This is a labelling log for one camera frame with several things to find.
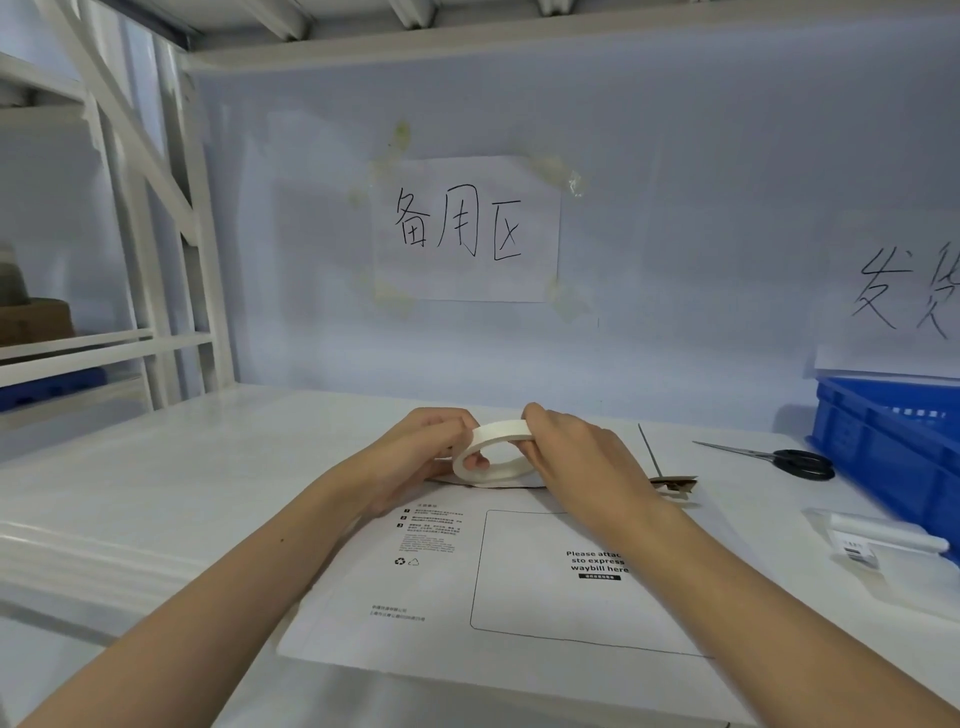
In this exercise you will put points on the white paper sign with handwriting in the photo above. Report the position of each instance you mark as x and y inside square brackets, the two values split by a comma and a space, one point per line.
[892, 300]

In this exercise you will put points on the person's left hand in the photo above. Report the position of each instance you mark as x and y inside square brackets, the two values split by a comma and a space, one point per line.
[405, 457]

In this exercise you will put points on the brown cardboard scrap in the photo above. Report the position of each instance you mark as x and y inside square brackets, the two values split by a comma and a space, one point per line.
[675, 484]

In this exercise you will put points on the brown cardboard box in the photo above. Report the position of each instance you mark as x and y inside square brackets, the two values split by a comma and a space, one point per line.
[34, 322]

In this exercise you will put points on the person's left forearm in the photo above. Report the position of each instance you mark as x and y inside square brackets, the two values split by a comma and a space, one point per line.
[217, 600]

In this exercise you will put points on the white tape roll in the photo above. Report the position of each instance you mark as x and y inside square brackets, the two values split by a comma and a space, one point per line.
[491, 452]

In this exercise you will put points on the person's right hand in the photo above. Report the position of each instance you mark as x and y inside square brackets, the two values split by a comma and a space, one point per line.
[581, 461]

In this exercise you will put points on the blue plastic crate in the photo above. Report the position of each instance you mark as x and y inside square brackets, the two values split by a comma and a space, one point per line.
[896, 442]

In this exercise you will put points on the white paper wall sign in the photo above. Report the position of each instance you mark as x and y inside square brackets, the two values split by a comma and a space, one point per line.
[469, 229]

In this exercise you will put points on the person's right forearm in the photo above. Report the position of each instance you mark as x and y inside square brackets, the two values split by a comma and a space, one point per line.
[780, 622]

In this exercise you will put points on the white metal shelf frame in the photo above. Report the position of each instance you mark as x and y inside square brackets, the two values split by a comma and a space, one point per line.
[112, 225]

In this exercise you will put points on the blue plastic bin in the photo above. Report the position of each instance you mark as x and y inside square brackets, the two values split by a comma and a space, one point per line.
[45, 386]

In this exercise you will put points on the person's left thumb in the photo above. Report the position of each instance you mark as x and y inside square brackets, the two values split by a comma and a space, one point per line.
[474, 466]

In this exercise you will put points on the clear plastic bag with label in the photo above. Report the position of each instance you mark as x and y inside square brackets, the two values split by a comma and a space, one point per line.
[877, 536]

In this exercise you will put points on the person's right thumb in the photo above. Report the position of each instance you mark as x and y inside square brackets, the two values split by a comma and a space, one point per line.
[534, 450]

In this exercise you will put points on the white shipping envelope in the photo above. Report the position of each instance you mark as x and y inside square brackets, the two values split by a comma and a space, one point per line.
[517, 577]

